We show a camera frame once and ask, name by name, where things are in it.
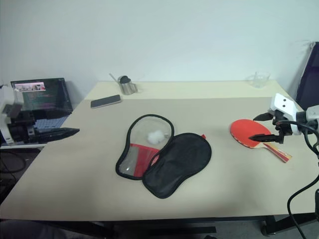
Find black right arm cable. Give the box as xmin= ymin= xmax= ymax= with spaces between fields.
xmin=275 ymin=120 xmax=319 ymax=239

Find black smartphone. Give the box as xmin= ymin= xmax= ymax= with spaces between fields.
xmin=90 ymin=94 xmax=124 ymax=110

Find red table tennis paddle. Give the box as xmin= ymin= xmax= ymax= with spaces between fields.
xmin=229 ymin=119 xmax=293 ymax=164

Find white fluffy pompom keychain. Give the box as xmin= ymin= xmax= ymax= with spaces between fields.
xmin=147 ymin=129 xmax=170 ymax=145

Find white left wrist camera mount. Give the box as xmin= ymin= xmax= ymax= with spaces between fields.
xmin=0 ymin=83 xmax=23 ymax=146

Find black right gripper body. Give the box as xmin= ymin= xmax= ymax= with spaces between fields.
xmin=272 ymin=111 xmax=293 ymax=145

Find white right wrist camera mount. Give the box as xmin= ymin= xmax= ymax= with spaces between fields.
xmin=267 ymin=93 xmax=306 ymax=136

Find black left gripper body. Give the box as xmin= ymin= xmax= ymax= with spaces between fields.
xmin=6 ymin=109 xmax=41 ymax=144

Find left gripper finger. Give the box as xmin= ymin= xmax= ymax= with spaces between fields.
xmin=37 ymin=132 xmax=75 ymax=144
xmin=37 ymin=127 xmax=81 ymax=137

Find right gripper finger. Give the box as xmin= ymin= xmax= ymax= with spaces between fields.
xmin=252 ymin=112 xmax=275 ymax=122
xmin=248 ymin=133 xmax=281 ymax=143

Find black table frame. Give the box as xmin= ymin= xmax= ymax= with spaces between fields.
xmin=82 ymin=211 xmax=319 ymax=237

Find steel cup with handle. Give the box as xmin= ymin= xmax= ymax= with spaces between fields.
xmin=118 ymin=75 xmax=139 ymax=96

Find black floor cables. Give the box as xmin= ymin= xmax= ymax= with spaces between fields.
xmin=0 ymin=150 xmax=27 ymax=200

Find black zippered paddle case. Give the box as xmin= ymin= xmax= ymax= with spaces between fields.
xmin=115 ymin=114 xmax=213 ymax=200

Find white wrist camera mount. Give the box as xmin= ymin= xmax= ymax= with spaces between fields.
xmin=267 ymin=93 xmax=306 ymax=136
xmin=0 ymin=83 xmax=23 ymax=146

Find black office chair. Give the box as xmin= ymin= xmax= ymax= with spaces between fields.
xmin=295 ymin=41 xmax=319 ymax=112

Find clear plastic cup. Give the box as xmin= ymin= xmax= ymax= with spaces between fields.
xmin=246 ymin=71 xmax=272 ymax=89

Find open laptop computer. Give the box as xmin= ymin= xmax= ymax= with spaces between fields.
xmin=10 ymin=77 xmax=73 ymax=136

